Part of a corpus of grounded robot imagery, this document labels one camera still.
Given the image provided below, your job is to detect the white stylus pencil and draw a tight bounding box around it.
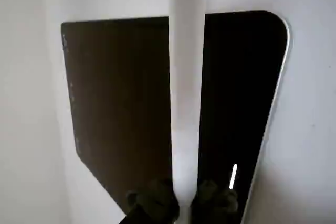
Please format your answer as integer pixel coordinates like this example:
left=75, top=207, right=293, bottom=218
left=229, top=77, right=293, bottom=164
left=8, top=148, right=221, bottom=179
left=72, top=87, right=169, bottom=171
left=167, top=0, right=206, bottom=224

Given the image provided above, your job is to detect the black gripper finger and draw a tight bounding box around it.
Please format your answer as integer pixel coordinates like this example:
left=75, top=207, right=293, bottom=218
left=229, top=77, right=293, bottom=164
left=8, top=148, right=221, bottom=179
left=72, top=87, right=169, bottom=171
left=190, top=179, right=239, bottom=224
left=119, top=178, right=181, bottom=224

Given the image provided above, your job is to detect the black screen silver tablet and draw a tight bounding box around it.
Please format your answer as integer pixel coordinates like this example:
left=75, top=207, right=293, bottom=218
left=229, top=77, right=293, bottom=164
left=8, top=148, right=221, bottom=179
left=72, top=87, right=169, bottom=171
left=60, top=10, right=291, bottom=224

